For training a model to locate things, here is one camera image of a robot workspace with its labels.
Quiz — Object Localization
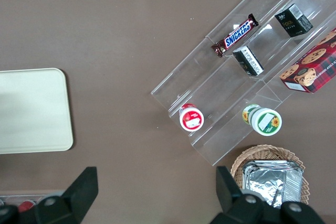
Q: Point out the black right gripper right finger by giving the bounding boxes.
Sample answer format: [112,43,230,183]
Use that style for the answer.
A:
[209,165,327,224]

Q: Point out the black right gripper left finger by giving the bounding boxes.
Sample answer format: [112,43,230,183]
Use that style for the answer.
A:
[34,166,99,224]

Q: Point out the light wicker basket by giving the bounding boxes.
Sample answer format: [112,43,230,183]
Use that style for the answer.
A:
[230,144,310,206]

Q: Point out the beige plastic tray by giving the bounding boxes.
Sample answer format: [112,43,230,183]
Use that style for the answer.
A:
[0,68,74,155]

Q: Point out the clear acrylic bottle rack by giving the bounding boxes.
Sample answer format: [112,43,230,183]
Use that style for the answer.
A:
[0,194,64,210]

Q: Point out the stack of foil containers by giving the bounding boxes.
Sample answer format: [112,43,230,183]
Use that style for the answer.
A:
[241,159,305,209]

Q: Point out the red cola bottle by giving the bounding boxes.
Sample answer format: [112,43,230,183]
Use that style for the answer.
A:
[18,199,36,213]

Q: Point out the green lid sunflower cup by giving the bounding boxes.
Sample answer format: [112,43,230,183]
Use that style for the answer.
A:
[241,104,283,137]

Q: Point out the red lid yogurt cup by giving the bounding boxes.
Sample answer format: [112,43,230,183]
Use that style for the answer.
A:
[179,103,205,132]

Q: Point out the clear acrylic stepped shelf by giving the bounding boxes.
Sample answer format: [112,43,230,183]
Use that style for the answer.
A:
[151,0,336,167]

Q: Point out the small black box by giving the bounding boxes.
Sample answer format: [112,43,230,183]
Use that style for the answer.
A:
[274,3,314,38]
[232,46,265,77]

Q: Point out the red tartan cookie box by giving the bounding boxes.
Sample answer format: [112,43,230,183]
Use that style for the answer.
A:
[279,27,336,94]

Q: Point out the Snickers chocolate bar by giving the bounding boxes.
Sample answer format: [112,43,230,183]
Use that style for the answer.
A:
[211,13,259,59]

